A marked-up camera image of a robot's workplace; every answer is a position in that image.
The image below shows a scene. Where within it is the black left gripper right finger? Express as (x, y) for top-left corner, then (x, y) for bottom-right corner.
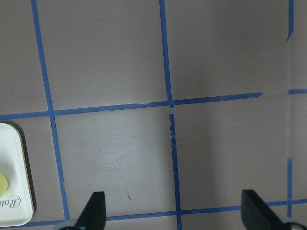
(241, 189), (283, 230)

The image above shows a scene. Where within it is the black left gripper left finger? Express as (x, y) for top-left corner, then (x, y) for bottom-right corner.
(76, 192), (106, 230)

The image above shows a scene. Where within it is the yellow plastic cup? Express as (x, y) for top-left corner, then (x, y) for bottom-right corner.
(0, 173), (9, 196)

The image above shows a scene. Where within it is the cream plastic tray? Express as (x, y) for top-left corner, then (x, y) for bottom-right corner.
(0, 123), (34, 227)

